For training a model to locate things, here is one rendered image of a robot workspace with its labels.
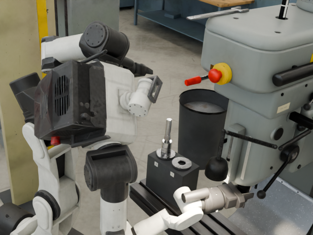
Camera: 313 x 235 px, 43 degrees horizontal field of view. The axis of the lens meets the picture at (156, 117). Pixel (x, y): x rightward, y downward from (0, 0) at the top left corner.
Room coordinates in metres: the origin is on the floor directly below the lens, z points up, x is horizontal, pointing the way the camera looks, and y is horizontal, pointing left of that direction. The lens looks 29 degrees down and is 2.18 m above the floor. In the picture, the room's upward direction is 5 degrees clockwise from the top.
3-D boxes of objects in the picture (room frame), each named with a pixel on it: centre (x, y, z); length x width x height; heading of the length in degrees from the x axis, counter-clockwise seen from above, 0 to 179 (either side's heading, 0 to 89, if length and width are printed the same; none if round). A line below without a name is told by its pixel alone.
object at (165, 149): (1.52, -0.06, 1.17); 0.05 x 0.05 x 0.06
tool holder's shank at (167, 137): (1.52, -0.06, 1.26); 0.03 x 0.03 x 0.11
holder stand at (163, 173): (1.49, -0.09, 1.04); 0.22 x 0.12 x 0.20; 48
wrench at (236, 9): (1.15, -0.15, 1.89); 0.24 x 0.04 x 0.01; 133
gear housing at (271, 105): (1.20, -0.38, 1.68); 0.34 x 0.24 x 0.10; 131
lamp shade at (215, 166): (1.01, -0.20, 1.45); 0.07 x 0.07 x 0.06
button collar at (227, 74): (1.02, -0.17, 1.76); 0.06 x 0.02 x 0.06; 41
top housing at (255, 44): (1.18, -0.36, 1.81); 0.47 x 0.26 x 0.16; 131
